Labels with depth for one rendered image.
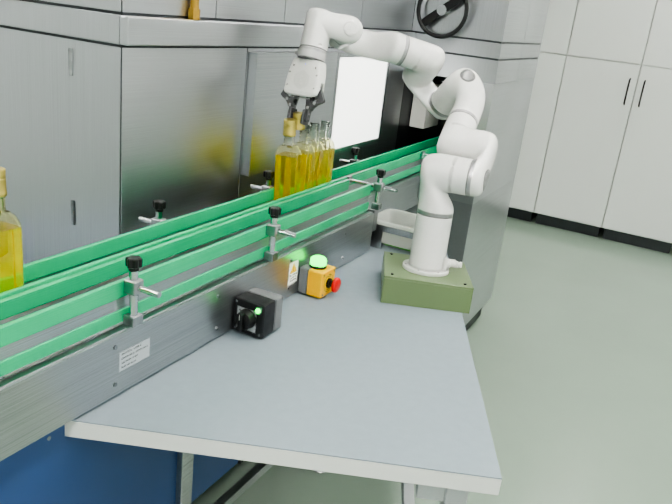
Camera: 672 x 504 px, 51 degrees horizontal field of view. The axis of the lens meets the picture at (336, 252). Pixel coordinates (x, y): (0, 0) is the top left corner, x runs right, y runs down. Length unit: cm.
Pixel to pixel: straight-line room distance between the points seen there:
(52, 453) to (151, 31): 89
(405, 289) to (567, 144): 394
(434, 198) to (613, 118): 385
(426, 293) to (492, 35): 135
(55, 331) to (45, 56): 77
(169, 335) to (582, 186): 458
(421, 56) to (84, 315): 119
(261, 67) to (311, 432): 107
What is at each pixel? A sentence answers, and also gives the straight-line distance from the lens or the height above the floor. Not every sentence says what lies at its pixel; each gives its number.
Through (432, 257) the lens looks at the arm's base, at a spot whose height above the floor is 87.
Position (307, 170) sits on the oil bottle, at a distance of 199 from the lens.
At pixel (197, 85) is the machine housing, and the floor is 124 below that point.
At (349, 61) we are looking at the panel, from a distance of 245.
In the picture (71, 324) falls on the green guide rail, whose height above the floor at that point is 92.
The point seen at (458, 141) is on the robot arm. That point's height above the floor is 116.
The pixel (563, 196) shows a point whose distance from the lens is 571.
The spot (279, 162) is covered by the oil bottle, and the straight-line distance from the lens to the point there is 193.
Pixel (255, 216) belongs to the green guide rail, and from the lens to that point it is 174.
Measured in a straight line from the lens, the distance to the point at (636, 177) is 562.
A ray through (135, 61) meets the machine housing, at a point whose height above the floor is 130.
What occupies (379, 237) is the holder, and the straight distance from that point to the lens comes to 223.
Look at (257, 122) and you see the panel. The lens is 200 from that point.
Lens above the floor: 146
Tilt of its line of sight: 19 degrees down
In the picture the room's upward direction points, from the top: 7 degrees clockwise
